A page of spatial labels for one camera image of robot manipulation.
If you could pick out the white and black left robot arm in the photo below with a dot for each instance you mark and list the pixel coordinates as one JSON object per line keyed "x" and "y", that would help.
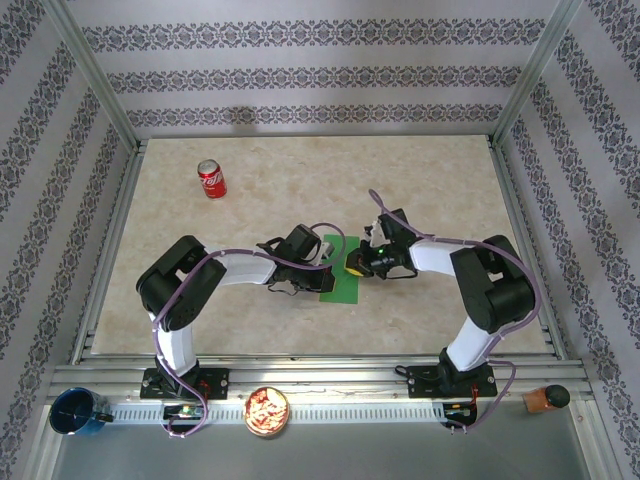
{"x": 175, "y": 345}

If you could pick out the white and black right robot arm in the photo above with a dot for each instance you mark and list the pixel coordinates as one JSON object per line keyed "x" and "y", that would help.
{"x": 470, "y": 345}

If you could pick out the red cola can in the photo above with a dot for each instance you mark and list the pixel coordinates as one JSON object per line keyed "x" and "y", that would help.
{"x": 212, "y": 182}

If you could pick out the round bowl of food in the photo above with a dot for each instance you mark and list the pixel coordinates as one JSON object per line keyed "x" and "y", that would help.
{"x": 266, "y": 411}

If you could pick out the small controller board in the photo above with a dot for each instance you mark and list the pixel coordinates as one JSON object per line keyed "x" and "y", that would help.
{"x": 182, "y": 412}
{"x": 460, "y": 411}

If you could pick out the orange jar with black cap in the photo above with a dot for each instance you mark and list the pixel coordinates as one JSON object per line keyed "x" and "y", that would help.
{"x": 537, "y": 401}

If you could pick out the blue mug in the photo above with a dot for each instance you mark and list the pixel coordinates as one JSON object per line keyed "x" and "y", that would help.
{"x": 75, "y": 412}

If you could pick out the aluminium frame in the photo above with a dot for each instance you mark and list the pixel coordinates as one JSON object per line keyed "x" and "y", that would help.
{"x": 325, "y": 380}

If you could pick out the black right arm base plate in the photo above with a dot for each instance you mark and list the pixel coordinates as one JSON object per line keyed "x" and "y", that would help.
{"x": 422, "y": 382}

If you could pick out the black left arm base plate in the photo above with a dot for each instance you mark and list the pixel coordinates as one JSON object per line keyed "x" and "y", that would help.
{"x": 215, "y": 382}

